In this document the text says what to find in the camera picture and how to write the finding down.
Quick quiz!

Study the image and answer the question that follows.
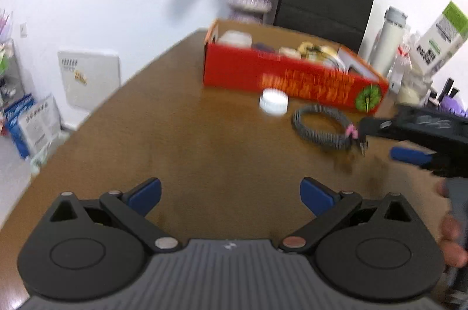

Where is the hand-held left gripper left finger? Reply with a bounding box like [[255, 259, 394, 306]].
[[47, 177, 183, 254]]

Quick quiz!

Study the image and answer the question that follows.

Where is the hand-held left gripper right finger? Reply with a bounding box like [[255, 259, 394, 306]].
[[279, 177, 417, 254]]

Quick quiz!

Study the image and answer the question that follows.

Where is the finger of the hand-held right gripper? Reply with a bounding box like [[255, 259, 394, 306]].
[[390, 146, 436, 169], [358, 117, 400, 141]]

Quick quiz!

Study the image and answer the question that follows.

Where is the grey braided cable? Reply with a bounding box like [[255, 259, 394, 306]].
[[292, 104, 366, 157]]

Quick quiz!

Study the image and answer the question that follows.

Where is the orange cardboard box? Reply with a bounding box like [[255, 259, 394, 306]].
[[202, 19, 390, 113]]

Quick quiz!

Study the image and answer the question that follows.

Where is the wooden desktop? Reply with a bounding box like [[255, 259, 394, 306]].
[[0, 26, 468, 310]]

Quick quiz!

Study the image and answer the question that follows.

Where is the person's right hand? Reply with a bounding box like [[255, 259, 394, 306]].
[[436, 181, 468, 270]]

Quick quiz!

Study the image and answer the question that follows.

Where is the purple plastic item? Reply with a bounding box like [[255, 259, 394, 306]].
[[439, 96, 468, 117]]

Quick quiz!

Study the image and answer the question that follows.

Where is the white plastic bag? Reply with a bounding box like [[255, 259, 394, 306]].
[[397, 74, 432, 106]]

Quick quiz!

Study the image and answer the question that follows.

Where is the small black object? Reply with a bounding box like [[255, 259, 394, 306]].
[[442, 78, 459, 98]]

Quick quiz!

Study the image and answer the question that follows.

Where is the clear plastic bag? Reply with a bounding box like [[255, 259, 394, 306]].
[[389, 26, 421, 91]]

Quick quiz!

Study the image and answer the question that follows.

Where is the green white carton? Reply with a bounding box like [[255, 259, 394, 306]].
[[415, 0, 468, 76]]

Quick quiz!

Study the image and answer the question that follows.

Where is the white thermos bottle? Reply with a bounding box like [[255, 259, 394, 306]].
[[367, 6, 407, 76]]

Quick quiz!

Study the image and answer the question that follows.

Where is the yellow white plush toy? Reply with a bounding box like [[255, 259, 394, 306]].
[[297, 42, 339, 62]]

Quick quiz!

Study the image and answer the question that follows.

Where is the white round lid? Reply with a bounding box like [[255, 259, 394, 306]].
[[259, 88, 289, 117]]

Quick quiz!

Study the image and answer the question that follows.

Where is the white printed carton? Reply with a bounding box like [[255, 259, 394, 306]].
[[18, 94, 63, 150]]

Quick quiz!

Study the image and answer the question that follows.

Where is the blue white carton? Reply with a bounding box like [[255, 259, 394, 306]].
[[3, 94, 35, 159]]

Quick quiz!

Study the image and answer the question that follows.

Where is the white round container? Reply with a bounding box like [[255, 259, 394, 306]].
[[218, 31, 254, 48]]

